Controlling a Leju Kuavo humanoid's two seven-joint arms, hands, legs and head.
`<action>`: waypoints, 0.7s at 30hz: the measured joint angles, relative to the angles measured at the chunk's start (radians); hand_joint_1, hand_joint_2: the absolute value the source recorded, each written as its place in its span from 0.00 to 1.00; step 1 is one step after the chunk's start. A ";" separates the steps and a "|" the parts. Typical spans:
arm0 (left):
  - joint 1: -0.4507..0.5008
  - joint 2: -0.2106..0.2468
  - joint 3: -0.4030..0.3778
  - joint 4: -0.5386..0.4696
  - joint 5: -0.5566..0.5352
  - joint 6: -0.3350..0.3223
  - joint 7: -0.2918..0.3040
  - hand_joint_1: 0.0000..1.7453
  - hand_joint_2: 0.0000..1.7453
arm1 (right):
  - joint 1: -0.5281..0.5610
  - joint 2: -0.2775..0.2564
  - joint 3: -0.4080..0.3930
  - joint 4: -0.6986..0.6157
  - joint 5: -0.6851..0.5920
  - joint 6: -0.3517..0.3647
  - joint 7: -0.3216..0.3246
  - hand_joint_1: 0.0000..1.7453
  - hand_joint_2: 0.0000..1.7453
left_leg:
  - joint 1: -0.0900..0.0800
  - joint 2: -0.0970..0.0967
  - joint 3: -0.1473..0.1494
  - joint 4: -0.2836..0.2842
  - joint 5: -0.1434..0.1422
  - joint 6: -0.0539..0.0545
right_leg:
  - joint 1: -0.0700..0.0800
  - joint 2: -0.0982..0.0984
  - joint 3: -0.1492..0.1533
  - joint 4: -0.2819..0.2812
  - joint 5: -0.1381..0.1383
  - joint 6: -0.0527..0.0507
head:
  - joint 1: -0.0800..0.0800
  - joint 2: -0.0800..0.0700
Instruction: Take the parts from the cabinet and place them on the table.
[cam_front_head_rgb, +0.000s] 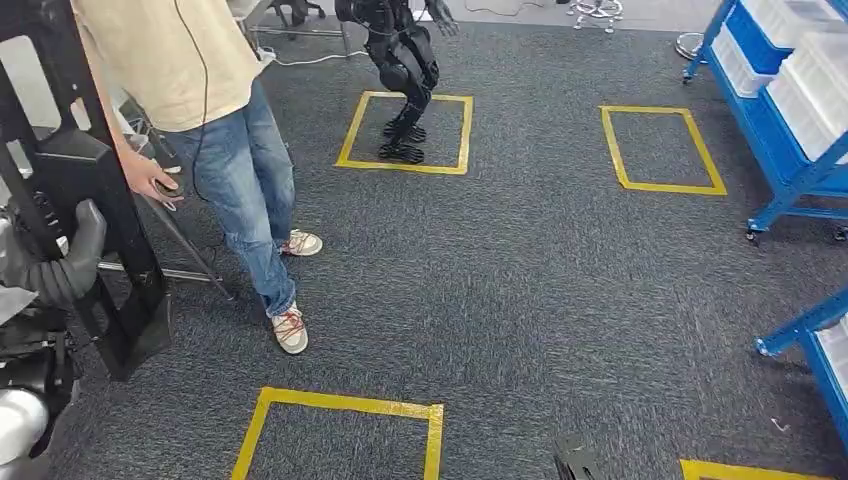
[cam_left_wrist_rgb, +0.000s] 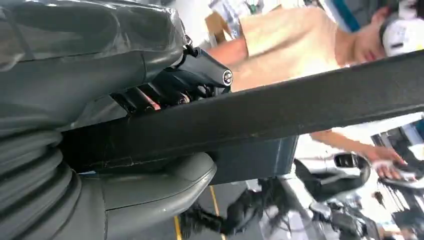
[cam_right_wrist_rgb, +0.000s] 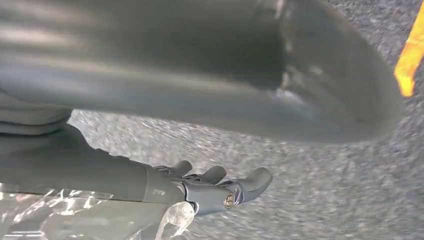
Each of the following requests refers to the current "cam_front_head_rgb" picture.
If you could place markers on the robot's grey left hand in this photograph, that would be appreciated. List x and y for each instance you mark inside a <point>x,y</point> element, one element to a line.
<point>83,255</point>

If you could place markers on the round silver base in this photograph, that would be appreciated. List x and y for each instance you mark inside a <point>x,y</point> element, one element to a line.
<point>689,45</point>

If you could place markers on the robot's black right foot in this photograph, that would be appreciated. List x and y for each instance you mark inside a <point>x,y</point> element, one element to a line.
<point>575,460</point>

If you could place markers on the small white floor scrap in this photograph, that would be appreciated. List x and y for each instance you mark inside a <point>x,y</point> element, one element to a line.
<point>780,424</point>

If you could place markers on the black support stand frame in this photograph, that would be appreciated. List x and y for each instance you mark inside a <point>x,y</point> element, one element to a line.
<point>86,172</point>

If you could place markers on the white plastic storage bin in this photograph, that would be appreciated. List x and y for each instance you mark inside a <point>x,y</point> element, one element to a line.
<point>735,63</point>
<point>788,16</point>
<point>811,99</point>

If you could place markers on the black office chair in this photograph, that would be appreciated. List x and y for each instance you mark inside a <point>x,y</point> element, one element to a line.
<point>298,8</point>

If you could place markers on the small black handheld controller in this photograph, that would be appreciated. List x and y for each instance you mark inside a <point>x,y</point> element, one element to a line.
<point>171,187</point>

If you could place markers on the yellow floor tape square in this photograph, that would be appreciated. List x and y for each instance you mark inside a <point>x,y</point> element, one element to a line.
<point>662,188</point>
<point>404,167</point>
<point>344,402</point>
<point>729,472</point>

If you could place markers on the large blue shelf cart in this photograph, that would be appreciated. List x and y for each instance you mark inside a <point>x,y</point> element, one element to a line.
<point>782,166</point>

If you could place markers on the person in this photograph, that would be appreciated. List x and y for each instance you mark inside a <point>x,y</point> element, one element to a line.
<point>218,159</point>

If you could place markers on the black humanoid robot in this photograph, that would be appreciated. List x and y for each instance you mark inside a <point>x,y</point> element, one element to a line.
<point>404,66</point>

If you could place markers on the grey metal stand legs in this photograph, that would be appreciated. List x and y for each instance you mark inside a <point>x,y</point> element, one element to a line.
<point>185,248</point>

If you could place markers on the person's hand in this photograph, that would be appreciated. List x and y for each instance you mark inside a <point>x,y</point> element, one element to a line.
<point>142,175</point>

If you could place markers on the silver star chair base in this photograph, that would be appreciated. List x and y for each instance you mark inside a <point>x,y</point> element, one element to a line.
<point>596,10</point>

